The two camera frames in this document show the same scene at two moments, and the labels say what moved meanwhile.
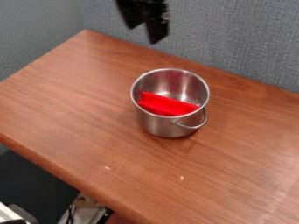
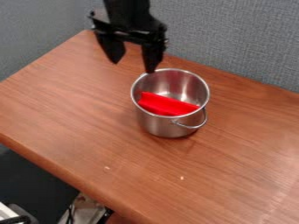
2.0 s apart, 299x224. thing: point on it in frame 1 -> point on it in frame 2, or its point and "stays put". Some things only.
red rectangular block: [163, 106] stays put
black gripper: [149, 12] -> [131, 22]
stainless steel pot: [180, 84] stays put
